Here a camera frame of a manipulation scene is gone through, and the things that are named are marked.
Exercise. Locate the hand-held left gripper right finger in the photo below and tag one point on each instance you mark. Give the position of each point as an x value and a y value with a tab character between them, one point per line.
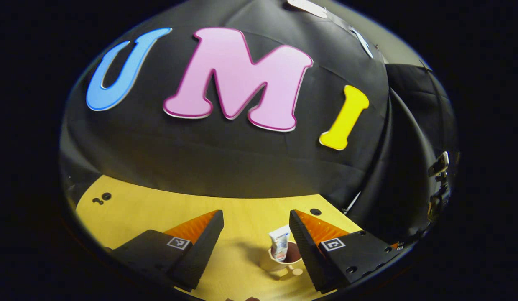
304	246

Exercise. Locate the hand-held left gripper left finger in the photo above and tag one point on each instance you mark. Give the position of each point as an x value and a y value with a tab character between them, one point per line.
206	246

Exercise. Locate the white toothpaste tube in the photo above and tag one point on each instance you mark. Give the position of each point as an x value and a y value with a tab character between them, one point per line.
279	244

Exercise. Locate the beige cup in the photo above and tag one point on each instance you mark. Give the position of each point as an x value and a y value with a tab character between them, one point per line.
270	261

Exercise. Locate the wooden desktop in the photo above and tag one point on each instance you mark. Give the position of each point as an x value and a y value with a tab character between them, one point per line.
158	209

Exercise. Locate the black backdrop cloth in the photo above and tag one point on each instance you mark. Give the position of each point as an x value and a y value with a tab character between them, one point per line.
242	159

